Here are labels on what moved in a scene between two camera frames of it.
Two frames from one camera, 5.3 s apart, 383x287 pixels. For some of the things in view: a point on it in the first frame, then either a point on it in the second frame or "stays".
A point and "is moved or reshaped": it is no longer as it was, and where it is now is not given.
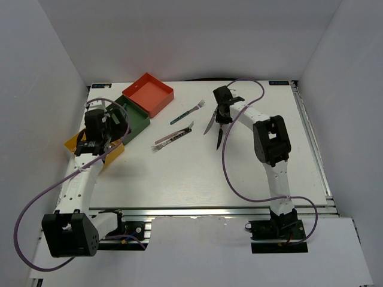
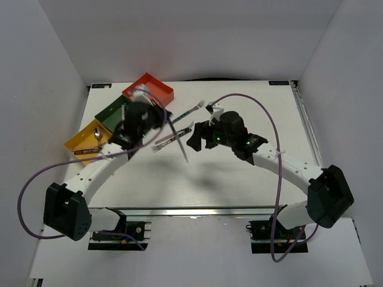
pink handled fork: x=169 y=137 stays
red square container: x=149 y=94 stays
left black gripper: x=120 y=128 -> x=158 y=112
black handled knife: x=211 y=122 is moved or reshaped
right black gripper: x=219 y=120 -> x=204 y=130
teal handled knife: x=115 y=117 is moved or reshaped
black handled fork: x=157 y=147 stays
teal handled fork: x=199 y=106 stays
